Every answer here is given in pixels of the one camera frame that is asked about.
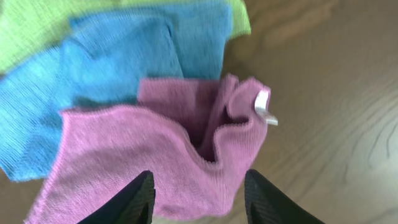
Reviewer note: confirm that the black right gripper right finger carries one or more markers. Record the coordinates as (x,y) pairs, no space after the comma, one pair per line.
(266,204)

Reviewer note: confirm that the green crumpled microfiber cloth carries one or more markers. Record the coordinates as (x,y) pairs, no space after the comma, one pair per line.
(28,26)

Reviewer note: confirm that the pink microfiber cloth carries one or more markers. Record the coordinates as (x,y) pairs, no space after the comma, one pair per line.
(197,137)

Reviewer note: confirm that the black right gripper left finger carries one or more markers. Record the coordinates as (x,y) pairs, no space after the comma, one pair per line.
(134,204)

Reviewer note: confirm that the blue microfiber cloth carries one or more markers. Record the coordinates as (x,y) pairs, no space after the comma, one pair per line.
(101,63)

